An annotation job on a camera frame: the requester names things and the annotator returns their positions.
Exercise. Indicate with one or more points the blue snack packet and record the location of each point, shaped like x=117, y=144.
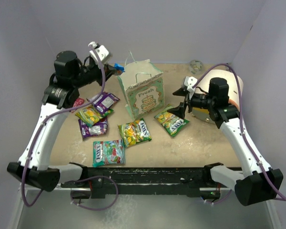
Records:
x=119, y=69

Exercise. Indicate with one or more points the black front frame rail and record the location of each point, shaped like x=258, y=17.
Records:
x=193, y=182

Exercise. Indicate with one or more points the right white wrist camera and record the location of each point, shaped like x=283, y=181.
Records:
x=189, y=83

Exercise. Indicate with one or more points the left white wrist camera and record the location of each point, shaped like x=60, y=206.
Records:
x=99, y=52

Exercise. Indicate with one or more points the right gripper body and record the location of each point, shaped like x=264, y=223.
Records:
x=199, y=100

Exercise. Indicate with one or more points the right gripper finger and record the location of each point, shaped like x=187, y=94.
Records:
x=178, y=111
x=180, y=92

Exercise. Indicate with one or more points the small red snack packet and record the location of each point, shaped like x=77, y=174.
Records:
x=77, y=104

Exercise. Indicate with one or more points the grey tape roll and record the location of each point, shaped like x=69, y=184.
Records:
x=196, y=67

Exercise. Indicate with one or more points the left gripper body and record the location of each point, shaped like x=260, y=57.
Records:
x=90, y=73

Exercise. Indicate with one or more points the green fox's bag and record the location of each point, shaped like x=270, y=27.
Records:
x=90, y=115
x=170, y=122
x=134, y=132

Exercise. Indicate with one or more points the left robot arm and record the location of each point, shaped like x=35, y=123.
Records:
x=33, y=167

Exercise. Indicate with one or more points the white cylinder striped lid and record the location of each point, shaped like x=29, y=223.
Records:
x=203, y=114

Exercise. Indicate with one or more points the teal Fox's candy bag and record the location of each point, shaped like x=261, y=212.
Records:
x=106, y=153

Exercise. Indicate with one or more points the purple snack bag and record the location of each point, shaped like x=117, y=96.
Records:
x=103, y=103
x=97, y=129

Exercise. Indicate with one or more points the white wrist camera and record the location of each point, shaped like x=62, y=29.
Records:
x=99, y=52
x=189, y=83

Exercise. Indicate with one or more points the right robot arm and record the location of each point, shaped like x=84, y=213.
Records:
x=258, y=181

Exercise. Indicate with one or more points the green cake paper bag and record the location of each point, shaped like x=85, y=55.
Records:
x=143, y=88

